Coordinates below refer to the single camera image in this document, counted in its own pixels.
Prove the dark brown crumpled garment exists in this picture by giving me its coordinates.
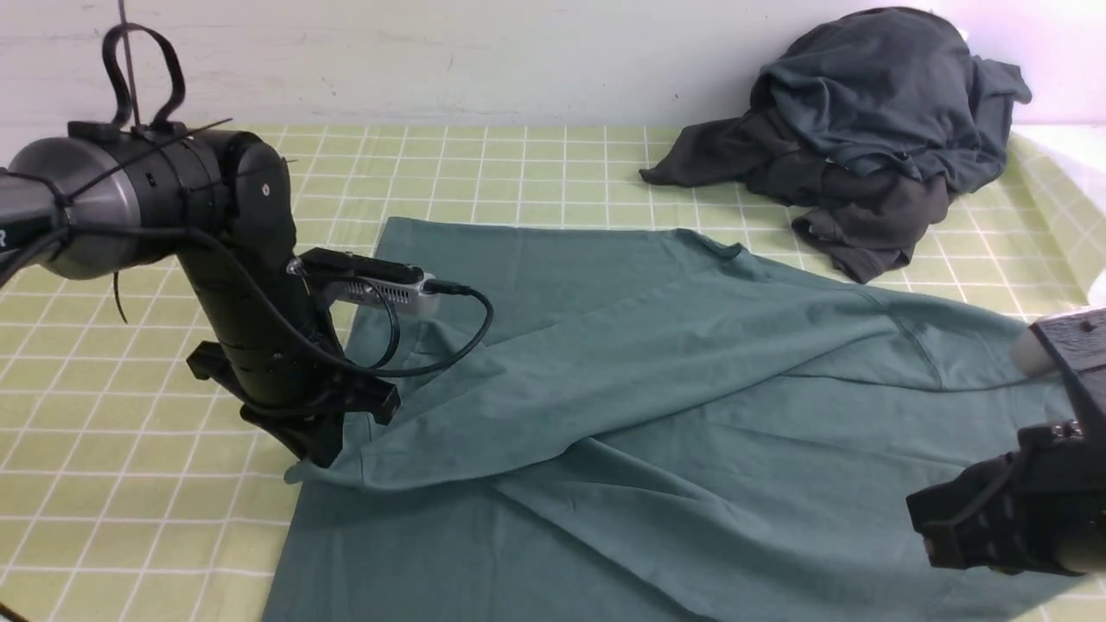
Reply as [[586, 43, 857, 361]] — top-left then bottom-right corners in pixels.
[[640, 107, 952, 283]]

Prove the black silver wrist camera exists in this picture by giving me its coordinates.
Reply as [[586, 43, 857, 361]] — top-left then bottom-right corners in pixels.
[[286, 247, 440, 319]]

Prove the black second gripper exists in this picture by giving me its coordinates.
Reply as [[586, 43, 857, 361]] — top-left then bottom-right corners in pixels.
[[907, 422, 1105, 576]]

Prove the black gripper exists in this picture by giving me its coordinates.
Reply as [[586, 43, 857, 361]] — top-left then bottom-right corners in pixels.
[[186, 341, 400, 468]]

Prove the dark grey-blue crumpled shirt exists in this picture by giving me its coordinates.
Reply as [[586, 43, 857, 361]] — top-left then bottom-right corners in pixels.
[[749, 7, 1033, 194]]

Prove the green checkered tablecloth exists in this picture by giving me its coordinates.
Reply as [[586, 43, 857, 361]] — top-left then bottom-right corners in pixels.
[[1, 125, 1103, 621]]

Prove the black camera cable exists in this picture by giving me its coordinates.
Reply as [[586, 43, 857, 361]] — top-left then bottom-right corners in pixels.
[[0, 226, 495, 379]]

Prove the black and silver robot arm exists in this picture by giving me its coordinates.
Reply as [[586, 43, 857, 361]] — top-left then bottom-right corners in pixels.
[[3, 122, 1103, 576]]

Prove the green long-sleeved shirt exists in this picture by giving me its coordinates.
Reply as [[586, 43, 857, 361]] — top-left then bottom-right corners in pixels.
[[262, 217, 1078, 621]]

